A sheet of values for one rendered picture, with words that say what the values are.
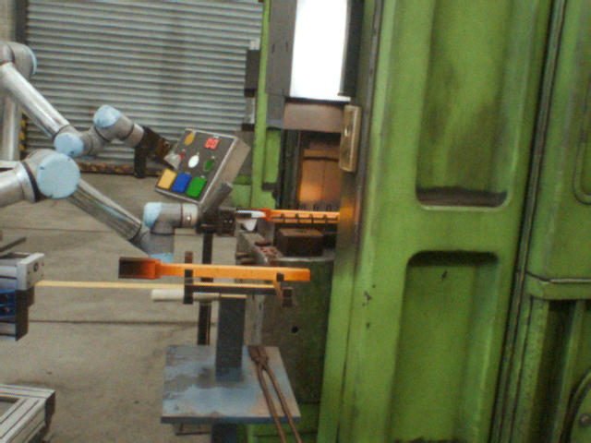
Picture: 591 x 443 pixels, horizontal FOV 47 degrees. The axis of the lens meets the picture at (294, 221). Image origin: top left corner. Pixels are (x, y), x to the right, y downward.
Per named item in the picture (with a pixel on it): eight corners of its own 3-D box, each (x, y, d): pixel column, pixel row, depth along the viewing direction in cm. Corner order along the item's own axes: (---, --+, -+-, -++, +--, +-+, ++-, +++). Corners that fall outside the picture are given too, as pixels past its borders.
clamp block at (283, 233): (283, 257, 195) (285, 234, 194) (275, 249, 203) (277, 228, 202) (323, 257, 198) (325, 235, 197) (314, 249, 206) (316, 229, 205)
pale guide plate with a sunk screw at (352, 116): (349, 172, 180) (355, 106, 177) (337, 167, 189) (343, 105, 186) (356, 172, 181) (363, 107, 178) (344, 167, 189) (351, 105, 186)
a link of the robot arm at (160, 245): (162, 259, 213) (164, 224, 211) (177, 269, 204) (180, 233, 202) (138, 260, 209) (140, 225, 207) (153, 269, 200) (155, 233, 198)
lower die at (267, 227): (272, 246, 206) (274, 219, 205) (257, 232, 225) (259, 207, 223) (399, 248, 219) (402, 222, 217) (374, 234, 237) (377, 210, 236)
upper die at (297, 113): (282, 128, 200) (284, 96, 198) (265, 124, 218) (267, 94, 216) (411, 137, 212) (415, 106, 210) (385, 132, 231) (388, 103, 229)
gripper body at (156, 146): (175, 146, 233) (150, 126, 225) (162, 167, 232) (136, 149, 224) (164, 142, 239) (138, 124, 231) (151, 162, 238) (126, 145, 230)
